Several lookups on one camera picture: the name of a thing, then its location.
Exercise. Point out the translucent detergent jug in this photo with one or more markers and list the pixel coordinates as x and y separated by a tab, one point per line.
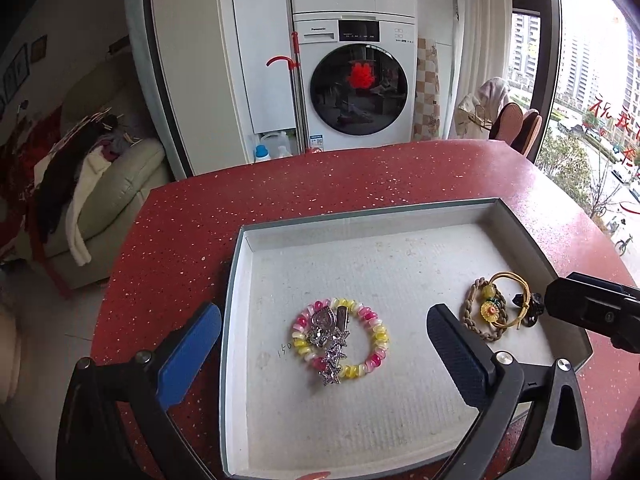
277	142

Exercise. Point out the red blanket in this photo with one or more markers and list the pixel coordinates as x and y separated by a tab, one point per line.
20	160

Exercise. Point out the pile of clothes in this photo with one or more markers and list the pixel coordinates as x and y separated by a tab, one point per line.
65	175

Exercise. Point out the white bottle blue cap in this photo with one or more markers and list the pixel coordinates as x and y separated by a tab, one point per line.
262	154

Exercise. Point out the black claw hair clip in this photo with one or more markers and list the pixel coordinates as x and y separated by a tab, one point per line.
535	305

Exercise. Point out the small framed picture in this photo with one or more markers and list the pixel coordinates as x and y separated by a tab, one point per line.
39	46

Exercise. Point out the grey tray box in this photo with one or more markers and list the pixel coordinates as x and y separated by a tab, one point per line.
400	260

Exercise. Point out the large framed picture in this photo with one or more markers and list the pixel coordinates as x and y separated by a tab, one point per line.
15	72

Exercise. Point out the checkered board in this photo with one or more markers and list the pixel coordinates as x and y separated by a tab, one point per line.
426	90

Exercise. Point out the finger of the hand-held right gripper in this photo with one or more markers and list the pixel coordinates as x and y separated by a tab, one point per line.
585	307

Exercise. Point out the pale green sofa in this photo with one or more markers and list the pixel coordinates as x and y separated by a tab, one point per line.
135	170

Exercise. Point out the white washing machine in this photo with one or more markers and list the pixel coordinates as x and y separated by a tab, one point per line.
305	110

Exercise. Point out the dark wall plate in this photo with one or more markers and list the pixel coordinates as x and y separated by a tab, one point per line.
118	44

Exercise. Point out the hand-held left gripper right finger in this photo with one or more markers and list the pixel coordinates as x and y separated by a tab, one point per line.
462	360

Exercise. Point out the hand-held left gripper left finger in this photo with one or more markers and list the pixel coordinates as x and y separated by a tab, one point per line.
192	350

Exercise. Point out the silver rhinestone hair clip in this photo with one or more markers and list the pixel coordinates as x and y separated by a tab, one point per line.
322	322

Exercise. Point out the pale cloth on chair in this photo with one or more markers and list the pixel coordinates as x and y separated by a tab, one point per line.
487	97

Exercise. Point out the silver star hair clip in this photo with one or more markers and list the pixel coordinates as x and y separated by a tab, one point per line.
332	367

